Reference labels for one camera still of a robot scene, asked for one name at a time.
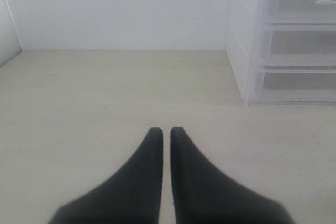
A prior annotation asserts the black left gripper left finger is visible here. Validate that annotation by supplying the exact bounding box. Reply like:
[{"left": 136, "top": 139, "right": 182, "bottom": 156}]
[{"left": 50, "top": 127, "right": 163, "bottom": 223}]

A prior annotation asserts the clear bottom wide drawer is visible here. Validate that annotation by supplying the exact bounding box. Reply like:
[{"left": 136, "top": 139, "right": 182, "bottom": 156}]
[{"left": 247, "top": 66, "right": 335, "bottom": 105}]

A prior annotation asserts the white plastic drawer cabinet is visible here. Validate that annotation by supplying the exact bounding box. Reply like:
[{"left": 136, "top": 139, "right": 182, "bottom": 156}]
[{"left": 227, "top": 0, "right": 335, "bottom": 106}]

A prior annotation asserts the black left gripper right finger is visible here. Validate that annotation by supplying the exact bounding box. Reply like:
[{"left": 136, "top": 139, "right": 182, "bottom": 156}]
[{"left": 170, "top": 127, "right": 294, "bottom": 223}]

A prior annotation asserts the clear middle wide drawer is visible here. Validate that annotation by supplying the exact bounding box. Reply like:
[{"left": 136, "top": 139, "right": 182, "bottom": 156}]
[{"left": 255, "top": 25, "right": 335, "bottom": 65}]

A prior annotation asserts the clear wide drawer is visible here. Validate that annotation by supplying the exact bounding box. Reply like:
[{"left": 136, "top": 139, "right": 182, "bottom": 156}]
[
  {"left": 255, "top": 25, "right": 335, "bottom": 65},
  {"left": 247, "top": 66, "right": 335, "bottom": 105}
]

